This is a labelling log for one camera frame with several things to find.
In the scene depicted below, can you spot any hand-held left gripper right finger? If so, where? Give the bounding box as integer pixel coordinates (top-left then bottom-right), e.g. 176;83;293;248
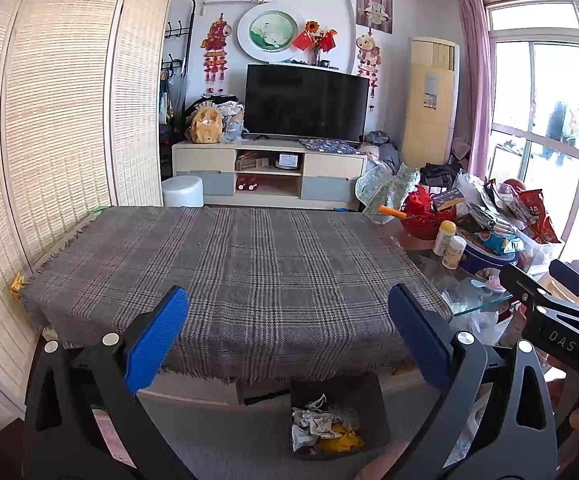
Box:
387;283;559;480

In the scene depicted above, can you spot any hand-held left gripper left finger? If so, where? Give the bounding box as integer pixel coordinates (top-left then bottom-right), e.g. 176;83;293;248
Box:
22;285;197;480

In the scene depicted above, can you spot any dark grey trash bin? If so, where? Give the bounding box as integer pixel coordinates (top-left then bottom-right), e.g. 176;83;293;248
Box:
289;372;393;461

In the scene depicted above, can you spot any clear plastic bag green print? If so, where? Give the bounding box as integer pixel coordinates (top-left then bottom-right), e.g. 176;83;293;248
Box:
332;407;361;428

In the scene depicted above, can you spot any yellow wrapper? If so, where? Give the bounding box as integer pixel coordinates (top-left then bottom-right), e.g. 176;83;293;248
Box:
317;425;365;454

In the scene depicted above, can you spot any clear plastic container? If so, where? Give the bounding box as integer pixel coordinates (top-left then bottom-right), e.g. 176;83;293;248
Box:
514;232;565;276

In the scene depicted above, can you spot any pink white small toy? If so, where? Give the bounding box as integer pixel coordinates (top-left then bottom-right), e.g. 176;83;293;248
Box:
474;268;505;293

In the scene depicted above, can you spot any red snack bag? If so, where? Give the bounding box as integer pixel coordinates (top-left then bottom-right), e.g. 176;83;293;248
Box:
517;187;563;245

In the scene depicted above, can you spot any small white bottle yellow label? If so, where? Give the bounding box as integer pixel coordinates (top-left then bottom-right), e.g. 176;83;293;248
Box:
442;235;467;270

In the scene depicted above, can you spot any grey plaid tablecloth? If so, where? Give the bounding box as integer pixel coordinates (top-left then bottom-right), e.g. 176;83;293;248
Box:
22;205;454;386

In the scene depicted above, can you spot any white bottle yellow cap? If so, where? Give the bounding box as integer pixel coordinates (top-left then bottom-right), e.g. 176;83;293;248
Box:
433;220;457;257

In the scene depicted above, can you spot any pile of plastic bags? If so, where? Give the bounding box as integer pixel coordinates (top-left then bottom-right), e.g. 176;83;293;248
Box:
454;170;535;233

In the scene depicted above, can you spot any red basket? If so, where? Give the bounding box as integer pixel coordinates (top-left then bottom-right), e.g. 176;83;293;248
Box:
400;185;463;241

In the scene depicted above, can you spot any black flashlight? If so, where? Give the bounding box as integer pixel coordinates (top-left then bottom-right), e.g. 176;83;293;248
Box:
243;388;290;407

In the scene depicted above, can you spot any dark blue book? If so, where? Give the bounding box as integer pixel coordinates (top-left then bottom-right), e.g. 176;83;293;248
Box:
432;187;470;212

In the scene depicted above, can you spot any white round stool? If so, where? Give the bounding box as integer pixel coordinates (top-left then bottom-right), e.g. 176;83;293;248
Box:
162;175;205;207

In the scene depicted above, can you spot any yellow folded paper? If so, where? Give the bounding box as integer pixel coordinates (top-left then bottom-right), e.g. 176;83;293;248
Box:
9;272;30;300

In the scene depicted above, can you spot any light green floral cloth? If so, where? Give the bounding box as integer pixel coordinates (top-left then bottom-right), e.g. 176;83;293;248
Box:
355;162;421;216

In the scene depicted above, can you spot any black bag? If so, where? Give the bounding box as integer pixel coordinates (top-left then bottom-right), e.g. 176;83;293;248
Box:
419;162;463;191

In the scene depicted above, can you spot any large white framed window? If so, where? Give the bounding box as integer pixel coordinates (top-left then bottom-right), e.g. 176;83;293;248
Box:
484;0;579;281

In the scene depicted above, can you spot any beige grey television cabinet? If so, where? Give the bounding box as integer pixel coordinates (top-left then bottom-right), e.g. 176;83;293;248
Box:
172;139;369;211

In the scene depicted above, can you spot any grey clothes pile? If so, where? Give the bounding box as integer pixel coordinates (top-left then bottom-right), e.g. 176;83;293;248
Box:
362;130;403;176

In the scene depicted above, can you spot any cardboard box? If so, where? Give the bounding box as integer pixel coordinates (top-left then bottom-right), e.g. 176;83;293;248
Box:
235;152;270;172

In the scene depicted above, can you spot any cream standing air conditioner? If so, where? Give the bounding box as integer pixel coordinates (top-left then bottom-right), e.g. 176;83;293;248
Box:
402;36;461;171

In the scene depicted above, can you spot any dark blue patterned cloth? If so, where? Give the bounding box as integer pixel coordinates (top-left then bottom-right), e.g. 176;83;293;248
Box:
299;137;365;156

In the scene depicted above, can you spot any yellow backpack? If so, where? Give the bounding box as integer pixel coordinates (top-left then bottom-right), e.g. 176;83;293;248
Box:
185;106;226;145

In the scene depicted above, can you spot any grey plush toy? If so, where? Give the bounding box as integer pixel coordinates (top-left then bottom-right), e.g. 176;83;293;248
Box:
219;119;247;143

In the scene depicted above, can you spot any pink curtain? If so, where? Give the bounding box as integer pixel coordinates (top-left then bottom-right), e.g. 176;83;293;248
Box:
452;0;495;181

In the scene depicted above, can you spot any hanging bags and umbrella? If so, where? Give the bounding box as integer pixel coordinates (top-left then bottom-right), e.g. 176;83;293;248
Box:
159;77;190;126

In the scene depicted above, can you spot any dark clothes heap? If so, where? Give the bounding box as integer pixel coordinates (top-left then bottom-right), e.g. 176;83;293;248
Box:
184;92;245;116

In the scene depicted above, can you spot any woven folding screen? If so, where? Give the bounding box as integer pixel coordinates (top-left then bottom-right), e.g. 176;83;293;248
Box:
0;0;171;436

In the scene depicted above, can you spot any black television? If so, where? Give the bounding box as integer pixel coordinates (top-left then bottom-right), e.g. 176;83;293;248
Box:
244;63;371;143

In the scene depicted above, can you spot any cartoon animal hanging ornament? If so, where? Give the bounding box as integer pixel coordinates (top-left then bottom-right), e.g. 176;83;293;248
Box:
354;30;383;111

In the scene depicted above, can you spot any red fish hanging ornament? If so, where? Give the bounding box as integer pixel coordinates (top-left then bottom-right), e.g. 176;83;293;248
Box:
200;13;232;96

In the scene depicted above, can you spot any sunflower vase with red flags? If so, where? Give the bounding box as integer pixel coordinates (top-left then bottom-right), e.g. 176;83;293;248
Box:
292;20;339;66

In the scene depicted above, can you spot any black coat rack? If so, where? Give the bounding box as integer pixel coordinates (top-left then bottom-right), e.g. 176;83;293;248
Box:
162;0;197;141

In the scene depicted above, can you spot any white wooden table frame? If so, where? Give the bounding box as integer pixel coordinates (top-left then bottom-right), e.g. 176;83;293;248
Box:
139;360;430;411

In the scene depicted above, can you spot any round white wall picture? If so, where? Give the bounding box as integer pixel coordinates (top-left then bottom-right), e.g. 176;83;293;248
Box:
236;4;307;63

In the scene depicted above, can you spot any cartoon cow wall poster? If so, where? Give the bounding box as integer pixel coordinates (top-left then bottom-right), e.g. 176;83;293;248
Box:
355;0;394;36

